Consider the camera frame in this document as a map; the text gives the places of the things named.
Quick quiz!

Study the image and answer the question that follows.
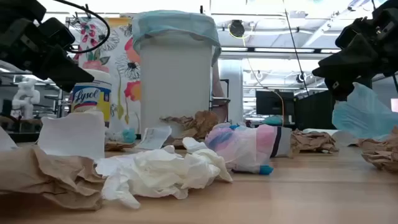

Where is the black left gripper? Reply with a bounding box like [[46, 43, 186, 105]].
[[0, 18, 95, 93]]

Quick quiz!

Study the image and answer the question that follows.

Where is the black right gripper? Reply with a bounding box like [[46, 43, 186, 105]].
[[312, 18, 398, 101]]

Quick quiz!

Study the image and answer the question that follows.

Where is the white paper strip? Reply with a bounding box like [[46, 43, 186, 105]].
[[37, 111, 106, 161]]

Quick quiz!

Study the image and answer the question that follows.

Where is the small pale blue wrapper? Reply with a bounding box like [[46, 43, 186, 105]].
[[105, 127, 137, 144]]

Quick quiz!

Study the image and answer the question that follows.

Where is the large brown paper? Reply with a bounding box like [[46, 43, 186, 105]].
[[0, 145, 106, 211]]

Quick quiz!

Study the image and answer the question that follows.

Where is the small grey white receipt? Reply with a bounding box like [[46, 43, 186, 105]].
[[136, 125, 172, 151]]

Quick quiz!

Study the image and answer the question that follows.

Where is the white plastic trash bin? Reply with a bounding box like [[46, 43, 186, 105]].
[[138, 30, 217, 140]]

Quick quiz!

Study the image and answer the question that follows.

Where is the blue trash bag liner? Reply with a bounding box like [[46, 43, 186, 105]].
[[132, 9, 222, 66]]

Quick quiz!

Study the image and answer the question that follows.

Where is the blue pink plastic wrapper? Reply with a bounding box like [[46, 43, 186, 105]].
[[204, 122, 292, 175]]

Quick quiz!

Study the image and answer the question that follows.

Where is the white paper sheet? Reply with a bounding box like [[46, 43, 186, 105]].
[[95, 144, 187, 210]]

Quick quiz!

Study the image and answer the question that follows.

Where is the white tissue ball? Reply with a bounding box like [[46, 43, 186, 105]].
[[182, 136, 233, 200]]

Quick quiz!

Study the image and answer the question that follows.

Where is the loose blue trash bag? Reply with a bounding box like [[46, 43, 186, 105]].
[[331, 82, 398, 141]]

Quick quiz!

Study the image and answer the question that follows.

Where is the Lysol wipes canister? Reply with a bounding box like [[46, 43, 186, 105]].
[[70, 68, 113, 128]]

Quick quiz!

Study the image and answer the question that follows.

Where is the black partition panel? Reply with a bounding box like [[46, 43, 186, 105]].
[[294, 79, 373, 131]]

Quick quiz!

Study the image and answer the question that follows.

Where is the white humanoid figure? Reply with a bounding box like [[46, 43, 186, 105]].
[[11, 77, 41, 121]]

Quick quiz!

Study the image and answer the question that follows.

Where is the floral print curtain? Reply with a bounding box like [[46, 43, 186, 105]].
[[73, 15, 142, 134]]

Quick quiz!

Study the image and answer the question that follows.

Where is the black computer monitor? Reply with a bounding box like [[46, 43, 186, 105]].
[[255, 90, 295, 125]]

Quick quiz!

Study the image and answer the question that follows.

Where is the teal rounded object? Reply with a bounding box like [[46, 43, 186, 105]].
[[262, 114, 284, 126]]

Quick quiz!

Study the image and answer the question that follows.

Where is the pinkish hanging cloth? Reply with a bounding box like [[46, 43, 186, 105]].
[[212, 62, 229, 124]]

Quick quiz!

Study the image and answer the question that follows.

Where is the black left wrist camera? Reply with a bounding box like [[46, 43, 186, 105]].
[[39, 17, 76, 52]]

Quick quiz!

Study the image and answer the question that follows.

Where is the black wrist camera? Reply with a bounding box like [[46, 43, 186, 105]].
[[335, 17, 371, 49], [39, 17, 76, 52]]

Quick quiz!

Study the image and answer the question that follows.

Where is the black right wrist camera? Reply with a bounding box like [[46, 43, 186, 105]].
[[335, 17, 371, 49]]

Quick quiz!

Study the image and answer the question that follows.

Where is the hanging black cable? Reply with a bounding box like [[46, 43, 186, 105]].
[[283, 0, 311, 96]]

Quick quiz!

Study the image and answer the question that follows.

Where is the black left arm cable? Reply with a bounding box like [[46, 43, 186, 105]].
[[54, 0, 111, 54]]

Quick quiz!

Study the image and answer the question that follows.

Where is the round black ceiling camera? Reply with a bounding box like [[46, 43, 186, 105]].
[[229, 19, 246, 38]]

